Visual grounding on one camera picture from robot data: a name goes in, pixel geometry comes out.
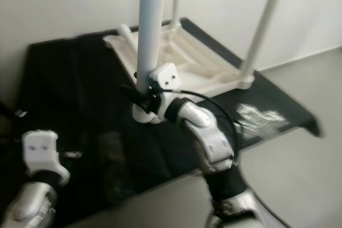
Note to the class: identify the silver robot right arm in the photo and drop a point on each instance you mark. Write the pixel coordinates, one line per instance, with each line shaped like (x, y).
(214, 142)

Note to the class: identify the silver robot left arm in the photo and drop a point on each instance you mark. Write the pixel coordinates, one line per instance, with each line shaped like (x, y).
(29, 206)

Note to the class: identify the white plastic table top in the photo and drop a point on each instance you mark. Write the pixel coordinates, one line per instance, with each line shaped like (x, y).
(203, 68)

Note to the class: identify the black tablecloth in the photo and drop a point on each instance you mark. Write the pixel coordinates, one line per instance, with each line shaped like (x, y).
(64, 78)

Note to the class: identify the black wooden stool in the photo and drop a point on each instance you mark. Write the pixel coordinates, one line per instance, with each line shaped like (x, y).
(8, 111)

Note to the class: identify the shiny crinkled tape patch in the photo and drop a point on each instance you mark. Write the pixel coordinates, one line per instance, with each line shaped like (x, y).
(259, 116)

